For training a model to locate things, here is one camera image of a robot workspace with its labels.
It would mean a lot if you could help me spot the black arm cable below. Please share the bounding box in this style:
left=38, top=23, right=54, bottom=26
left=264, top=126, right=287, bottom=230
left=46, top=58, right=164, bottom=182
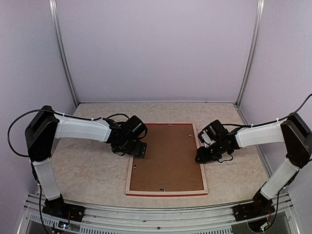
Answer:
left=6, top=109, right=59, bottom=158
left=224, top=93, right=312, bottom=129

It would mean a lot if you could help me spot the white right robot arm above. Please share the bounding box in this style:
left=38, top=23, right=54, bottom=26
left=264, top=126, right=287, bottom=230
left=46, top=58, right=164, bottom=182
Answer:
left=195, top=113, right=312, bottom=216

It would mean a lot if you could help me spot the brown cardboard backing board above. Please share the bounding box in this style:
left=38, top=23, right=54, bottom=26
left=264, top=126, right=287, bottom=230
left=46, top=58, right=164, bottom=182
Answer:
left=129, top=124, right=205, bottom=192

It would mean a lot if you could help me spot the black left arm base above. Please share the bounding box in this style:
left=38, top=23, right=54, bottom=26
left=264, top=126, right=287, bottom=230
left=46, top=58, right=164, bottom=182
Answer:
left=42, top=194, right=85, bottom=222

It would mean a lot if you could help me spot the light wood picture frame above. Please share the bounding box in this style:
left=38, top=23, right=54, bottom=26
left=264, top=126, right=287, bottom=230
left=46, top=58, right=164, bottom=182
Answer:
left=125, top=122, right=210, bottom=196

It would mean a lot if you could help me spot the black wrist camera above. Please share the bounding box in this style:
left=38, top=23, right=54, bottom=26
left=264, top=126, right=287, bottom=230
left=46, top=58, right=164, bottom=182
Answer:
left=117, top=116, right=148, bottom=143
left=197, top=119, right=229, bottom=145

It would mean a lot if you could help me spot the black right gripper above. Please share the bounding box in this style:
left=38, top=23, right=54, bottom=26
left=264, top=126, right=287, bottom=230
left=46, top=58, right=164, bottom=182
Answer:
left=196, top=139, right=225, bottom=163

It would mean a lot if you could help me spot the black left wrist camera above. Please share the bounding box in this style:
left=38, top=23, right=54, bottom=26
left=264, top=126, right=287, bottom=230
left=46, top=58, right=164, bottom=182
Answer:
left=117, top=116, right=148, bottom=143

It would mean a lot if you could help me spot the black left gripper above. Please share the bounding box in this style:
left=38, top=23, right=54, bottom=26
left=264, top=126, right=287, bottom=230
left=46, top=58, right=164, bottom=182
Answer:
left=114, top=138, right=147, bottom=158

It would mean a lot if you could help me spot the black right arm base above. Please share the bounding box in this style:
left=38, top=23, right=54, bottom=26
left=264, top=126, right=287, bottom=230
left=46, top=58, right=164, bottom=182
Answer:
left=233, top=189, right=275, bottom=221

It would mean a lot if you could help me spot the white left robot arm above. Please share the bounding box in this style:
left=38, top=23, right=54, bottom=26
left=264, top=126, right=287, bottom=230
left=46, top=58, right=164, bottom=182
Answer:
left=25, top=105, right=148, bottom=217

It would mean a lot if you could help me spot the aluminium corner post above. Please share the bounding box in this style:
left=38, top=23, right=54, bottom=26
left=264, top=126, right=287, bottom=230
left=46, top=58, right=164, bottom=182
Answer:
left=49, top=0, right=79, bottom=108
left=235, top=0, right=265, bottom=109

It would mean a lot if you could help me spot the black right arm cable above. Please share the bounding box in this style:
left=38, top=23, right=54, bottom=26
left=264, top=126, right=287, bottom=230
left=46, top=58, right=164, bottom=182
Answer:
left=224, top=93, right=312, bottom=129

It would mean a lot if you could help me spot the right aluminium corner post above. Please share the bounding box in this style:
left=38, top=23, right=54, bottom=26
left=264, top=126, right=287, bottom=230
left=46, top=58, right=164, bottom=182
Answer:
left=235, top=0, right=265, bottom=109

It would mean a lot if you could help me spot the aluminium front rail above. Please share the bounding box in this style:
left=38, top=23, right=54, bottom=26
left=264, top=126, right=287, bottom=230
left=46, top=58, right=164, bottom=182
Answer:
left=17, top=194, right=301, bottom=234

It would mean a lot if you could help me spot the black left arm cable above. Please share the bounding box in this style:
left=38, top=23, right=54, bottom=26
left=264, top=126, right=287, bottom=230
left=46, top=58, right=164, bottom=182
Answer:
left=6, top=109, right=59, bottom=158

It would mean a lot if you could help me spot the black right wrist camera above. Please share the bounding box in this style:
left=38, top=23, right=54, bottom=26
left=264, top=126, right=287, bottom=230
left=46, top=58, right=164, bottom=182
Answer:
left=197, top=119, right=229, bottom=145

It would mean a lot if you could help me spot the left aluminium corner post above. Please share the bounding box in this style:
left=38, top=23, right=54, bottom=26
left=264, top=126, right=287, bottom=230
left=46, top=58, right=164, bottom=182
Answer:
left=49, top=0, right=79, bottom=108

